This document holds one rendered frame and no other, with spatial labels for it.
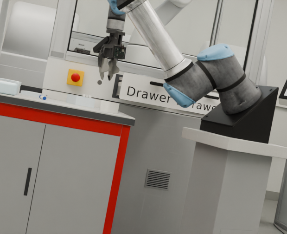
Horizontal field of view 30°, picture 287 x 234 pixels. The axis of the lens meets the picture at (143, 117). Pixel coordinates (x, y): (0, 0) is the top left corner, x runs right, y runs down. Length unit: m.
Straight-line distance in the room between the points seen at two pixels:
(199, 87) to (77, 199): 0.59
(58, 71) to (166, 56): 0.82
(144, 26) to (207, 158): 0.51
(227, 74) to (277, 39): 4.35
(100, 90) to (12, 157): 0.72
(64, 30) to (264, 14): 0.97
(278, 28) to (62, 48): 4.00
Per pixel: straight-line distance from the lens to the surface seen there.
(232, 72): 1.86
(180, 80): 1.81
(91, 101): 2.25
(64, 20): 2.53
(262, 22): 2.70
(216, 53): 1.83
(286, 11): 6.26
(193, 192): 1.96
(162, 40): 1.80
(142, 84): 2.19
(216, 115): 1.97
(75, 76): 2.44
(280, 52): 6.19
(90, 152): 1.94
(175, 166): 2.59
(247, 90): 1.88
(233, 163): 1.84
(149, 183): 2.58
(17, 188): 1.96
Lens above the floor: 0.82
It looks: 2 degrees down
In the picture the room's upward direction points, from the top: 11 degrees clockwise
